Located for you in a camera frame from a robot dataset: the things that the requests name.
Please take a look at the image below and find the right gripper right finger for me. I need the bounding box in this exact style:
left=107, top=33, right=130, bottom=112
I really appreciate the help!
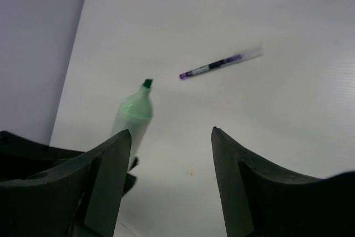
left=211, top=127, right=354, bottom=236

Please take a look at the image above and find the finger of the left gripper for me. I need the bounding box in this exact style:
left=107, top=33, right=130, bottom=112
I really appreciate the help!
left=1, top=131, right=83, bottom=183

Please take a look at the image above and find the green pastel highlighter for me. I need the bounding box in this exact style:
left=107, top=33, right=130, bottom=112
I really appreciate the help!
left=111, top=79, right=153, bottom=170

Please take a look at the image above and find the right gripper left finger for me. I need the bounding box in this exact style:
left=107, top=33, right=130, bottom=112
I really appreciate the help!
left=1, top=130, right=132, bottom=236

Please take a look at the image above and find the dark blue gel pen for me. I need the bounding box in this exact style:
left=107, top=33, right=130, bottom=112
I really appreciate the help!
left=179, top=44, right=263, bottom=80

